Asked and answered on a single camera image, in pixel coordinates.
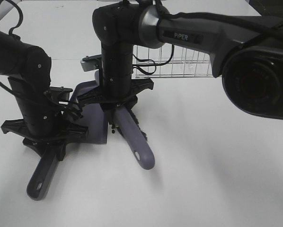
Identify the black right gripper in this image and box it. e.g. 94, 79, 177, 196
77, 78, 154, 125

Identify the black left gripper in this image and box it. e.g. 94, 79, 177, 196
1, 119, 88, 161

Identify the purple hand brush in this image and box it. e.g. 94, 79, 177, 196
100, 99, 155, 170

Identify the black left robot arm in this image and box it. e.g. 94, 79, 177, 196
0, 31, 88, 161

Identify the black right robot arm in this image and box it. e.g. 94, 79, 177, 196
78, 0, 283, 120

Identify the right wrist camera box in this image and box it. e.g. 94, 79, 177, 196
80, 54, 102, 72

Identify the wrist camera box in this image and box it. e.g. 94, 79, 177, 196
46, 87, 73, 102
80, 54, 102, 72

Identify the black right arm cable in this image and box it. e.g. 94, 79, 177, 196
132, 44, 175, 76

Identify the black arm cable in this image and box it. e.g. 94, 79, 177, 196
0, 0, 24, 38
132, 44, 175, 76

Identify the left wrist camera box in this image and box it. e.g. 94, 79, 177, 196
46, 87, 73, 102

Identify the metal wire rack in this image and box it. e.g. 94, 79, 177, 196
133, 44, 212, 78

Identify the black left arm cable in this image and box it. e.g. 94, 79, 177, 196
0, 0, 24, 38

